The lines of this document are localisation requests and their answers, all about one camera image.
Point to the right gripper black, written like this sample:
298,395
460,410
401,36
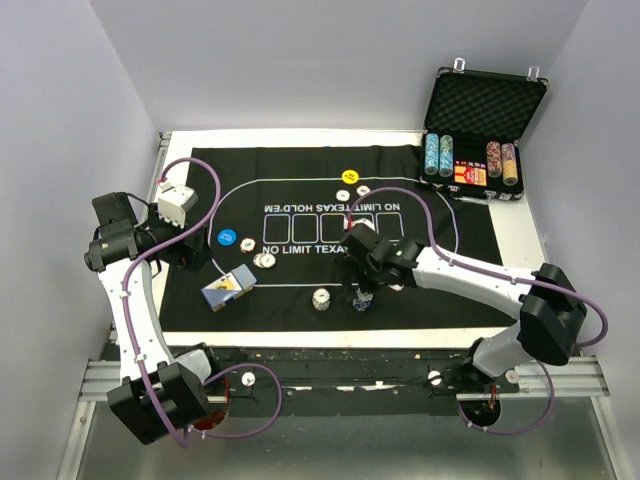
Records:
351,266

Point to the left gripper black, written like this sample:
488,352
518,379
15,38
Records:
196,255

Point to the blue yellow card box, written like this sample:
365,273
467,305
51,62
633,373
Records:
229,287

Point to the red white chip top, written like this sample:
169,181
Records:
363,190

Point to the grey white chip bottom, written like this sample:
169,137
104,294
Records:
267,260

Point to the grey white chip top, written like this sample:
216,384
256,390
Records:
342,195

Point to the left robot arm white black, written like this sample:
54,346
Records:
159,392

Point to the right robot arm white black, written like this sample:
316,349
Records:
547,312

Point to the blue blind button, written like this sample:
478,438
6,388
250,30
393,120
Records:
226,237

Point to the blue white chip stack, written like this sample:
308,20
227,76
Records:
362,301

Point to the grey white chip stack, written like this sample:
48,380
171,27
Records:
321,299

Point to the white table board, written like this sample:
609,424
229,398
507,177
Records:
519,242

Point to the black poker felt mat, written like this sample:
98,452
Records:
284,198

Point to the yellow dealer button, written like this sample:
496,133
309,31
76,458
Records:
350,177

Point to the light blue chip row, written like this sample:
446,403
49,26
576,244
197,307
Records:
431,154

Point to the red card deck in case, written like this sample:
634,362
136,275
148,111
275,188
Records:
470,173

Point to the teal chip row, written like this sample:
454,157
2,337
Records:
446,158

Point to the black aluminium chip case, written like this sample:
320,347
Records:
476,107

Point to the red chip row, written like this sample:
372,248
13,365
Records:
494,159

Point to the purple yellow chip row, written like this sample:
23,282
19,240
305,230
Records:
509,164

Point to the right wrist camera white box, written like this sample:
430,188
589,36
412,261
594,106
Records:
365,219

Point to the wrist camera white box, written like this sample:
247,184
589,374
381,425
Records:
365,219
174,203

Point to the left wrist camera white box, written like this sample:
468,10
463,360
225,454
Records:
174,203

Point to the aluminium mounting rail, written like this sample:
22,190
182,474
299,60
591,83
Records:
582,377

